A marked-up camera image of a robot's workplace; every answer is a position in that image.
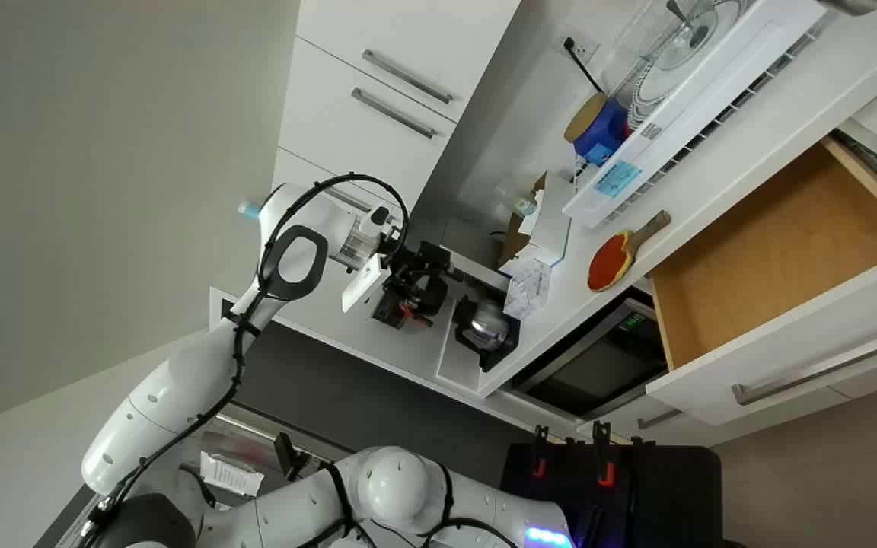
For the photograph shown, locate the black dishwasher front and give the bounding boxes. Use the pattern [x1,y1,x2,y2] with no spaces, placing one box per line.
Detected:
[507,288,666,418]

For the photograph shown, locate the white upper cabinet doors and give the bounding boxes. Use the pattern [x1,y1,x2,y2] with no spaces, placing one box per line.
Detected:
[274,0,522,206]

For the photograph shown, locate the white dish rack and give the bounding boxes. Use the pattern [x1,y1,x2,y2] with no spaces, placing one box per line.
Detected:
[563,0,825,224]

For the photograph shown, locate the open wooden drawer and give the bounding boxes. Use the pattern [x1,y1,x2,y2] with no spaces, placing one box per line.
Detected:
[649,136,877,426]

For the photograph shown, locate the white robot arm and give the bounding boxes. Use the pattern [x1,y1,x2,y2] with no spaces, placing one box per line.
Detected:
[77,177,571,548]

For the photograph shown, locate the red ping pong paddle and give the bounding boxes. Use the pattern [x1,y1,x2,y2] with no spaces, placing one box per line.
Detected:
[587,209,673,293]

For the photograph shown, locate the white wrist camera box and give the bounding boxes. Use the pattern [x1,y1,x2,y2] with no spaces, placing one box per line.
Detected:
[342,253,391,310]

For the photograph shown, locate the black power cable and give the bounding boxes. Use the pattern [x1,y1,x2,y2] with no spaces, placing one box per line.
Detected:
[559,35,607,96]

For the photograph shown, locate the blue jar with cork lid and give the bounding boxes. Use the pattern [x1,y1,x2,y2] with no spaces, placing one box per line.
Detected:
[563,95,631,166]

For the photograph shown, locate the black coffee machine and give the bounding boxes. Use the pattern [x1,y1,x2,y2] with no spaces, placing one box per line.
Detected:
[436,255,522,385]

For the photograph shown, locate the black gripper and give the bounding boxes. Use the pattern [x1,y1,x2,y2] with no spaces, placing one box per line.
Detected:
[373,240,451,329]

